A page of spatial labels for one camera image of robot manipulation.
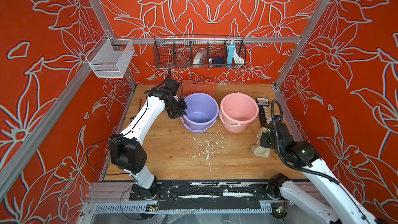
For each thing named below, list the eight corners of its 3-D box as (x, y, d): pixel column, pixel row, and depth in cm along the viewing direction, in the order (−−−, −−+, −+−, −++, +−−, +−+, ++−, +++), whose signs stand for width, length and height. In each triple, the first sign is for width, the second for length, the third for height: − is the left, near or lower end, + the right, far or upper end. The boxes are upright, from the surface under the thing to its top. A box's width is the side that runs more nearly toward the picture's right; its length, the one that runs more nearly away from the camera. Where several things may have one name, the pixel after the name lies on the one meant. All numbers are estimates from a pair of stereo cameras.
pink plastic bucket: (219, 138, 93) (223, 123, 79) (216, 109, 107) (219, 93, 93) (254, 137, 93) (264, 123, 79) (247, 109, 106) (254, 92, 93)
